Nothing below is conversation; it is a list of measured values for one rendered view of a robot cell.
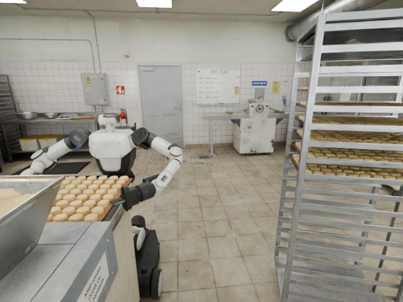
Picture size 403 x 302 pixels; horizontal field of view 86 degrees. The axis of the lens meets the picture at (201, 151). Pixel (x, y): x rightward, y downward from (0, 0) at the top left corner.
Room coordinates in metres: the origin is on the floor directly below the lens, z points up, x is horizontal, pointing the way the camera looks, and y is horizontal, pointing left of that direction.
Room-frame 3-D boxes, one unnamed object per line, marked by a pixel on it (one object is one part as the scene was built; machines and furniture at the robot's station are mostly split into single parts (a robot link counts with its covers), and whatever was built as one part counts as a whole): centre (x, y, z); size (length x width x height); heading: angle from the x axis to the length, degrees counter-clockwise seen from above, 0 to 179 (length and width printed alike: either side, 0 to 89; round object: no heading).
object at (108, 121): (1.43, 0.61, 1.30); 0.10 x 0.07 x 0.09; 90
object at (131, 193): (0.99, 0.34, 1.00); 0.12 x 0.10 x 0.13; 135
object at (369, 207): (1.42, -0.92, 0.69); 0.64 x 0.03 x 0.03; 77
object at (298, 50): (1.52, -0.63, 0.97); 0.03 x 0.03 x 1.70; 77
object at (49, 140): (4.78, 3.36, 0.36); 0.47 x 0.38 x 0.26; 6
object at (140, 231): (1.56, 0.61, 0.28); 0.21 x 0.20 x 0.13; 0
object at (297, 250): (1.42, -0.92, 0.24); 0.64 x 0.03 x 0.03; 77
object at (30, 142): (4.74, 3.76, 0.36); 0.47 x 0.39 x 0.26; 4
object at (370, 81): (4.12, -2.73, 1.02); 1.40 x 0.90 x 2.05; 6
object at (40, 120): (4.80, 3.21, 0.49); 1.90 x 0.72 x 0.98; 96
